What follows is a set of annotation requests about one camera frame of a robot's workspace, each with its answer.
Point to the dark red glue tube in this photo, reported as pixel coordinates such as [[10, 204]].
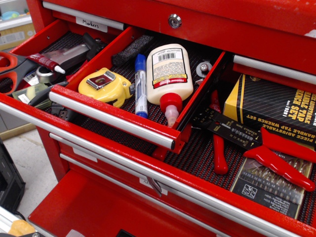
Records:
[[46, 62]]

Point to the small red open drawer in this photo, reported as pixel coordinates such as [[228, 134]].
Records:
[[154, 128]]

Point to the white wood glue bottle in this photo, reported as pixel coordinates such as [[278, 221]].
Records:
[[169, 79]]

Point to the wide red open drawer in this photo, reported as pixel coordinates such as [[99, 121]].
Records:
[[111, 183]]

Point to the red metal tool chest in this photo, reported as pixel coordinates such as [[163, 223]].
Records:
[[277, 32]]

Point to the blue white marker pen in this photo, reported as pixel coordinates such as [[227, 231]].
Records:
[[141, 108]]

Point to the yellow tape measure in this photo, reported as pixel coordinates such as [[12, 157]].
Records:
[[107, 86]]

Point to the round metal washer bolt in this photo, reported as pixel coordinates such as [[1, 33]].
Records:
[[203, 69]]

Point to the black foam block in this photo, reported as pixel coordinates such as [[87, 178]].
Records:
[[132, 50]]

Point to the silver cabinet key lock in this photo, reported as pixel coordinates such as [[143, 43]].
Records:
[[174, 21]]

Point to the chrome ratchet wrench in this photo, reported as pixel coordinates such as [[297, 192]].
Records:
[[66, 58]]

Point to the drill bit set case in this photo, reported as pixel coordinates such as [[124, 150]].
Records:
[[263, 186]]

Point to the black yellow tap wrench box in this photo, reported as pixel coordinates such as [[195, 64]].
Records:
[[282, 110]]

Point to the green clear plastic case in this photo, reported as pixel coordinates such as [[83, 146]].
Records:
[[27, 94]]

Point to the black equipment box on floor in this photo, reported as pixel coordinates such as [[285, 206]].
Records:
[[12, 186]]

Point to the cardboard box in background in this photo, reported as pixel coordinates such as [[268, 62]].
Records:
[[10, 38]]

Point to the red handled pliers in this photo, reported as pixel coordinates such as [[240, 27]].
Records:
[[220, 165]]

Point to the black handled utility tool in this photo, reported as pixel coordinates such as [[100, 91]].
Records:
[[95, 45]]

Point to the red handled wire stripper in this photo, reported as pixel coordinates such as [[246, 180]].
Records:
[[260, 145]]

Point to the orange handled scissors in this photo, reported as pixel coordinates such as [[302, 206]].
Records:
[[14, 67]]

